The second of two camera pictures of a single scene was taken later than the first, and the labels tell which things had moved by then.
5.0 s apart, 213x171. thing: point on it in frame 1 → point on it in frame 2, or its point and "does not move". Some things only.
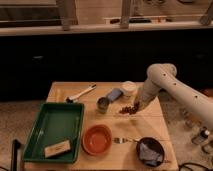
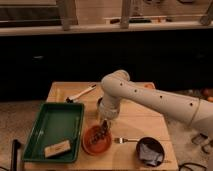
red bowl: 96,139 does not move
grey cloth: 148,156 does not move
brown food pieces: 130,109 → 100,135
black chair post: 15,146 does not move
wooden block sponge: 57,148 does not move
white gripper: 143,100 → 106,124
